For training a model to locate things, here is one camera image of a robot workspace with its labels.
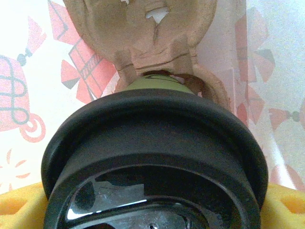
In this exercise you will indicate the brown pulp cup carrier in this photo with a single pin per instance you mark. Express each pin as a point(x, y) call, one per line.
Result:
point(119, 28)

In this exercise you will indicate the green paper coffee cup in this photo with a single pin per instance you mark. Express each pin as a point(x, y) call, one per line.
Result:
point(155, 83)

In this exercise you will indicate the white red printed paper bag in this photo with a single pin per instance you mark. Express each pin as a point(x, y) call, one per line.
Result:
point(47, 83)

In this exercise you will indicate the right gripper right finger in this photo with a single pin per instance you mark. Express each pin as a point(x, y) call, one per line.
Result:
point(286, 210)

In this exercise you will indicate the black coffee cup lid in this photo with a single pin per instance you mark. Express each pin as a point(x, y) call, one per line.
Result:
point(155, 124)

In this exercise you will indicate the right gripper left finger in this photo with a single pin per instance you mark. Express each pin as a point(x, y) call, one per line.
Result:
point(21, 210)

